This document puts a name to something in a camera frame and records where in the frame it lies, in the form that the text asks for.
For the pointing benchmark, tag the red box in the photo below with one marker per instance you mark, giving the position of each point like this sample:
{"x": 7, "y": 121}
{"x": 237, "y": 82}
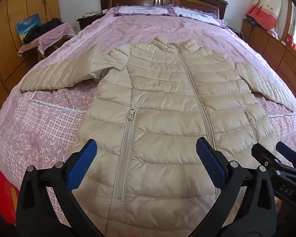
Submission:
{"x": 290, "y": 40}

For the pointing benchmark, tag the black bag on chair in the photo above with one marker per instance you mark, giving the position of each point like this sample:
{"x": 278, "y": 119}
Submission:
{"x": 49, "y": 24}

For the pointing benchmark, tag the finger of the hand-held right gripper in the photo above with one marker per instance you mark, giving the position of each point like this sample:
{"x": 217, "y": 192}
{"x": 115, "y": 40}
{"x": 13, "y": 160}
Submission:
{"x": 261, "y": 153}
{"x": 286, "y": 151}

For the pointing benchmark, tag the yellow wooden wardrobe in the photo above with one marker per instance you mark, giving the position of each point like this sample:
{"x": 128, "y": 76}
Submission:
{"x": 22, "y": 0}

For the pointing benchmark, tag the pink floral bedspread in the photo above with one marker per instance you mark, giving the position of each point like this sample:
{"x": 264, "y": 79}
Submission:
{"x": 162, "y": 27}

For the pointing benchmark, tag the cream and red curtain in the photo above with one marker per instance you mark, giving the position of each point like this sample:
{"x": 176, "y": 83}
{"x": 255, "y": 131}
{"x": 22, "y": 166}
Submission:
{"x": 266, "y": 0}

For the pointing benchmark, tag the red cloth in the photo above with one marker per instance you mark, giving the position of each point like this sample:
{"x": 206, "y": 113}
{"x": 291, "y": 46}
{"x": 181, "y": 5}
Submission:
{"x": 2, "y": 190}

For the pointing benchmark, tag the dark wooden nightstand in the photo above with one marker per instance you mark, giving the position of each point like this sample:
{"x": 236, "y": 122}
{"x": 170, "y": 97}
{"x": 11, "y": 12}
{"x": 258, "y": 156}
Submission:
{"x": 85, "y": 22}

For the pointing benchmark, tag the beige quilted down jacket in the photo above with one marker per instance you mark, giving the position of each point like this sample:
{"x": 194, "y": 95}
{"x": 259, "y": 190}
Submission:
{"x": 162, "y": 103}

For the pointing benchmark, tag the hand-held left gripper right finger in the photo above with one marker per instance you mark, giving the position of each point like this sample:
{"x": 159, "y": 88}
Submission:
{"x": 210, "y": 163}

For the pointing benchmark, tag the brown wooden dresser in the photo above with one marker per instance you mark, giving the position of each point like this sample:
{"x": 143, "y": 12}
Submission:
{"x": 273, "y": 49}

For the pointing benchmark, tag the small wooden table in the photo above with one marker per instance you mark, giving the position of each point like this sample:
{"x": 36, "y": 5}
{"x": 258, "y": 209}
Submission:
{"x": 40, "y": 53}

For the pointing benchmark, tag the blue and yellow painting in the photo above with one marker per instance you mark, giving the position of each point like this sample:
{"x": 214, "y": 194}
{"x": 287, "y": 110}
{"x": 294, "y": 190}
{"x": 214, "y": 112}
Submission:
{"x": 27, "y": 23}

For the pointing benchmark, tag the white crumpled cloth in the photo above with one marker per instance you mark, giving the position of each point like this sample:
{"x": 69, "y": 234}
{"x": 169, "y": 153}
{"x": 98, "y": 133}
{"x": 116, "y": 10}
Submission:
{"x": 90, "y": 13}

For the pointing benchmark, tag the purple ruffled pillow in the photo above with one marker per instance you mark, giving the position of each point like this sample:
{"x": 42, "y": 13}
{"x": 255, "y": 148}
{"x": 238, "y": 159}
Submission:
{"x": 194, "y": 13}
{"x": 143, "y": 10}

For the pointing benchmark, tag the dark clothes heap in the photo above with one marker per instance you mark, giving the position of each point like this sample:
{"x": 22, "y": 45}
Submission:
{"x": 250, "y": 19}

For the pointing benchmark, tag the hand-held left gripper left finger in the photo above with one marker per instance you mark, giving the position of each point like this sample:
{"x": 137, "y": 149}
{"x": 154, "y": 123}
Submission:
{"x": 82, "y": 163}

